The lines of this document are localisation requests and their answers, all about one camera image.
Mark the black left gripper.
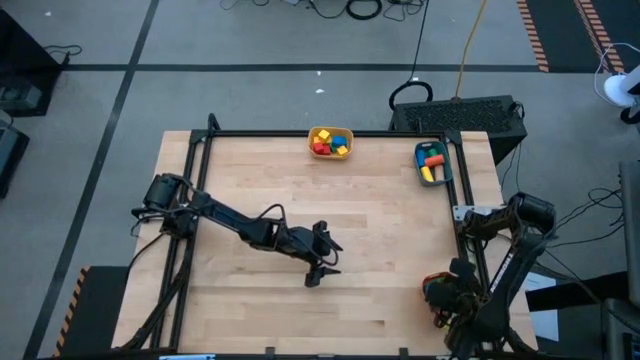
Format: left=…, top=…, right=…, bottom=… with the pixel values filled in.
left=273, top=220, right=345, bottom=289

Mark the yellow plastic bin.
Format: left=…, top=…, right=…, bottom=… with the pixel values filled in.
left=307, top=126, right=355, bottom=161

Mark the white paper sheet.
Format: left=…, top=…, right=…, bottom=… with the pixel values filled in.
left=518, top=272, right=561, bottom=344

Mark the teal plastic bin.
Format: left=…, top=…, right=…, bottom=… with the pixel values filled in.
left=413, top=140, right=454, bottom=188

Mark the black cabinet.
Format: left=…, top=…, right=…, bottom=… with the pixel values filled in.
left=0, top=9, right=64, bottom=119

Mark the black computer tower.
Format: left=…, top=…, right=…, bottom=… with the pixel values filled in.
left=388, top=94, right=529, bottom=166

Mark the grey cart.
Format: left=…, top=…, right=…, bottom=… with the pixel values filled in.
left=618, top=159, right=640, bottom=307

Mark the black stand beam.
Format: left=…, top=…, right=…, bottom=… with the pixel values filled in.
left=524, top=269, right=640, bottom=314

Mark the black coiled floor cable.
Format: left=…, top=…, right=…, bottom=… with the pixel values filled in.
left=345, top=0, right=384, bottom=21

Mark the yellow hanging cable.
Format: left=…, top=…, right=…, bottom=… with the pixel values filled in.
left=453, top=0, right=489, bottom=99

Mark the black mat striped edge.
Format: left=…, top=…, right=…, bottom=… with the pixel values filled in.
left=573, top=0, right=640, bottom=75
left=516, top=0, right=581, bottom=74
left=52, top=264, right=132, bottom=359

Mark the black aluminium table frame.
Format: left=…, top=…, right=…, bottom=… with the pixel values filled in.
left=112, top=112, right=540, bottom=357

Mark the black hanging cable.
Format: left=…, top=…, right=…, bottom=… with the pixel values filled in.
left=388, top=0, right=434, bottom=112

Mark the black equipment case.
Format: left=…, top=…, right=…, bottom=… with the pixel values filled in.
left=0, top=112, right=31, bottom=200

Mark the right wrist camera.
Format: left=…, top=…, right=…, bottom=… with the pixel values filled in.
left=448, top=257, right=479, bottom=284

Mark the white round stand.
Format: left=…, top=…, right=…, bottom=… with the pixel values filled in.
left=602, top=64, right=640, bottom=125

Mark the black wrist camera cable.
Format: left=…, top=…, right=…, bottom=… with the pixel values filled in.
left=255, top=202, right=341, bottom=267

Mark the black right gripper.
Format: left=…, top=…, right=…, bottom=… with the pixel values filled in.
left=423, top=272, right=484, bottom=334

